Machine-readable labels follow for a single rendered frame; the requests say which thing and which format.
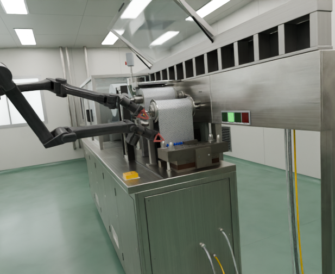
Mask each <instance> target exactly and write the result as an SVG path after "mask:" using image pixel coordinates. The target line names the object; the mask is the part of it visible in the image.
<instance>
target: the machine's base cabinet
mask: <svg viewBox="0 0 335 274"><path fill-rule="evenodd" d="M85 154H86V161H87V169H88V174H89V182H90V183H89V185H90V190H91V196H92V198H93V200H94V202H95V205H96V207H97V209H98V211H99V214H100V217H101V218H102V220H103V223H104V226H105V228H106V230H107V232H108V235H109V237H110V239H111V241H112V244H113V246H114V248H115V250H116V253H117V255H118V257H119V260H120V262H121V264H122V267H123V269H124V271H125V274H213V272H212V268H211V265H210V262H209V259H208V257H207V255H206V253H205V251H204V250H203V249H202V248H201V246H202V244H205V245H206V248H207V250H208V252H209V254H210V256H211V259H212V261H213V264H214V268H215V271H216V274H223V272H222V270H221V267H220V265H219V263H218V261H217V260H216V258H214V257H213V255H214V254H216V255H217V258H218V260H219V262H220V264H221V266H222V268H223V270H224V273H225V274H236V270H235V266H234V263H233V258H232V254H231V251H230V248H229V245H228V243H227V240H226V238H225V236H224V234H223V233H221V232H220V230H221V229H223V230H224V233H225V234H226V236H227V238H228V240H229V242H230V245H231V248H232V251H233V255H234V258H235V262H236V266H237V271H238V274H242V263H241V244H240V234H239V215H238V195H237V176H236V171H233V172H228V173H224V174H220V175H215V176H211V177H206V178H201V179H196V180H191V181H188V182H183V183H179V184H174V185H169V186H164V187H161V188H156V189H151V190H147V191H141V192H137V193H134V194H128V193H127V192H126V191H125V190H124V189H123V188H122V187H121V185H120V184H119V183H118V182H117V181H116V180H115V179H114V178H113V176H112V175H111V174H110V173H109V172H108V171H107V169H106V168H105V167H104V166H103V165H102V164H101V163H100V162H99V160H98V159H97V158H96V157H95V156H94V155H93V154H92V153H91V151H90V150H89V149H88V148H87V147H86V146H85Z"/></svg>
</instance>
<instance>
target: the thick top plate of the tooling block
mask: <svg viewBox="0 0 335 274"><path fill-rule="evenodd" d="M216 141H217V140H215V139H214V140H213V141H208V140H205V141H198V142H196V143H192V144H185V145H184V144H181V145H175V146H174V149H175V150H173V151H169V148H168V147H169V146H168V147H166V148H157V153H158V158H160V159H162V160H164V161H166V162H168V163H170V162H173V161H179V160H185V159H191V158H195V156H194V149H197V148H204V147H211V154H217V153H223V152H228V151H229V147H228V142H227V141H222V142H216Z"/></svg>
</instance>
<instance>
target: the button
mask: <svg viewBox="0 0 335 274"><path fill-rule="evenodd" d="M123 177H124V178H125V179H132V178H137V177H138V173H137V172H135V171H132V172H126V173H123Z"/></svg>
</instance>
